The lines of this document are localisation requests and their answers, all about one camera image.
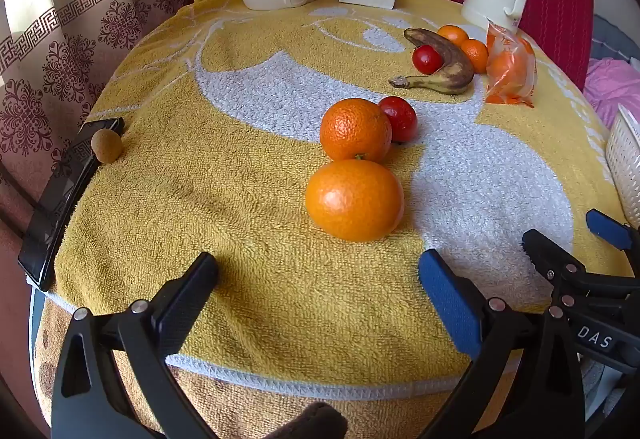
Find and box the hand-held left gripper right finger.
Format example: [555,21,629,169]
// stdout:
[417,248,586,439]

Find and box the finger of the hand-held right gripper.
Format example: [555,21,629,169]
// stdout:
[585,208,640,270]
[521,229,640,300]

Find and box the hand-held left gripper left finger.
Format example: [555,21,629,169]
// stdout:
[51,251,219,439]

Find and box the white plastic basket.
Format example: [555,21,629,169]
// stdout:
[605,103,640,230]

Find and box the large orange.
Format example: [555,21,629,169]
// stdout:
[319,98,393,164]
[305,159,405,243]

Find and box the brown kiwi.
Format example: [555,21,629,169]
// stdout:
[90,129,124,164]

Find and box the plastic bag of tangerines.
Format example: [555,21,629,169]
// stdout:
[482,19,538,108]

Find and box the red tomato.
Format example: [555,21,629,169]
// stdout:
[412,45,445,74]
[377,96,419,144]

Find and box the small tangerine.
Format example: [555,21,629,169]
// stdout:
[460,39,489,74]
[437,25,470,46]

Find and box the overripe spotted banana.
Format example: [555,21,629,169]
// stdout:
[389,27,476,96]

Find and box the person's left hand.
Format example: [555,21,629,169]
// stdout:
[260,401,349,439]

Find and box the yellow and white towel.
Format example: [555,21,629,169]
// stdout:
[52,0,636,395]

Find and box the pink dotted blanket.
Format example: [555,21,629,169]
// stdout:
[582,58,640,130]

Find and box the black smartphone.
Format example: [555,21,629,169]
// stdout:
[17,117,126,292]

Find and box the patterned beige curtain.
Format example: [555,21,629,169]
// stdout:
[0,0,188,240]

